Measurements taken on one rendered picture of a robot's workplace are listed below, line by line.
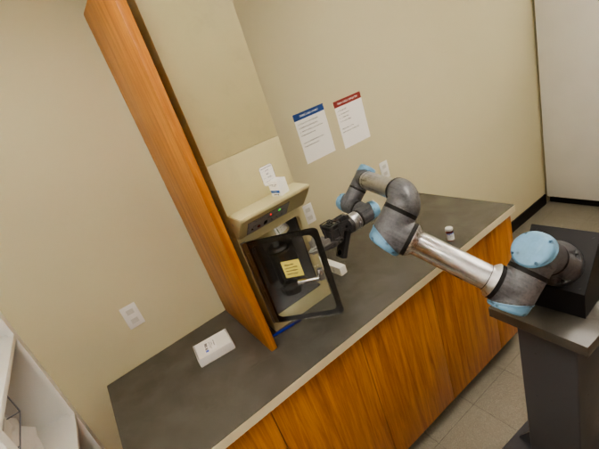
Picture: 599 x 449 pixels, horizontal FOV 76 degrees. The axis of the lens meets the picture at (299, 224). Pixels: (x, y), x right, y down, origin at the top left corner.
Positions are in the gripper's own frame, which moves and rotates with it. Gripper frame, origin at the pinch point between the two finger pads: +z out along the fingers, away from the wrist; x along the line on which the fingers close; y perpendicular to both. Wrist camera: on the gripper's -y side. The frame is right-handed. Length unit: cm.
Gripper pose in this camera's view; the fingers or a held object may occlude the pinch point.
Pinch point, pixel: (313, 252)
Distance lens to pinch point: 147.2
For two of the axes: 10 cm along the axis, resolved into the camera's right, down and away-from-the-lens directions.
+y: -3.1, -8.7, -3.8
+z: -7.8, 4.6, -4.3
